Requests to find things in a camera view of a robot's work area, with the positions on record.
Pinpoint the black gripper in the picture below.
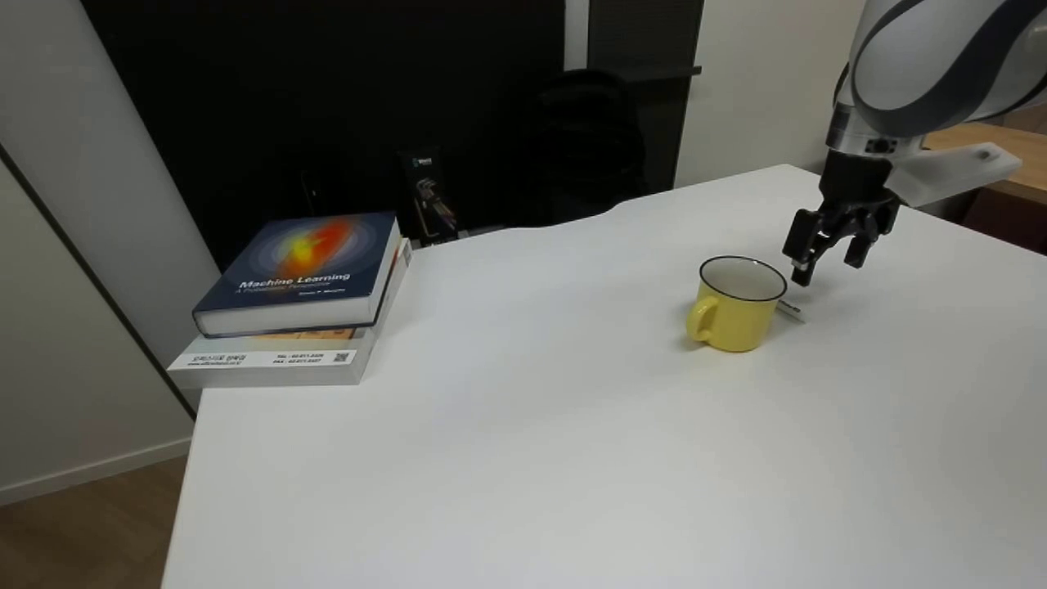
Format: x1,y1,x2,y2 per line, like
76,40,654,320
780,148,906,291

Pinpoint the stack of books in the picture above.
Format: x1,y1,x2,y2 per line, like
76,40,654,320
167,239,417,389

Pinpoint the yellow enamel mug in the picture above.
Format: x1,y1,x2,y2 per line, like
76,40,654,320
680,252,791,357

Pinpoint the blue hardcover book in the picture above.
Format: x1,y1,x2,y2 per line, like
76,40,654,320
190,209,404,339

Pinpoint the small camera on mini tripod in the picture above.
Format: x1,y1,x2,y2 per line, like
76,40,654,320
404,151,465,246

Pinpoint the wooden desk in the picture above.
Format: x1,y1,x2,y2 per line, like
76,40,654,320
923,116,1047,208

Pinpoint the black flat monitor panel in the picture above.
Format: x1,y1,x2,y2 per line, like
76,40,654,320
79,0,574,269

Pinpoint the tall dark board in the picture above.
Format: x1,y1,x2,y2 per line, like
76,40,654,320
585,0,707,189

